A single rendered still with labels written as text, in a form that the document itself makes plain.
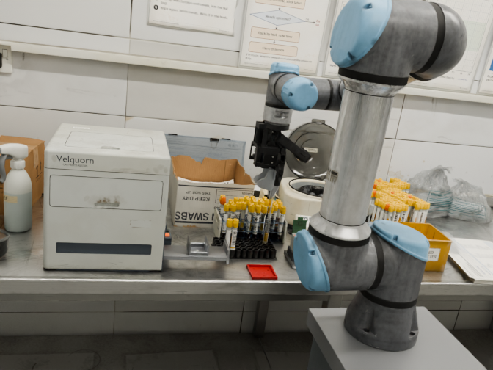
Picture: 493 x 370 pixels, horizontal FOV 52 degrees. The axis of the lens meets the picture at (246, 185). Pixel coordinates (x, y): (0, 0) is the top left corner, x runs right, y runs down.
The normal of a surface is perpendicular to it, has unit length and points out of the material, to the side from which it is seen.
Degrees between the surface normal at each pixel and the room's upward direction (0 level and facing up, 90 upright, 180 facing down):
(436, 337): 1
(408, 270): 89
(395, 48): 94
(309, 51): 93
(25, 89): 90
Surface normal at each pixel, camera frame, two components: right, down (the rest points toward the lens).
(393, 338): 0.04, 0.00
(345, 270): 0.24, 0.37
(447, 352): 0.11, -0.95
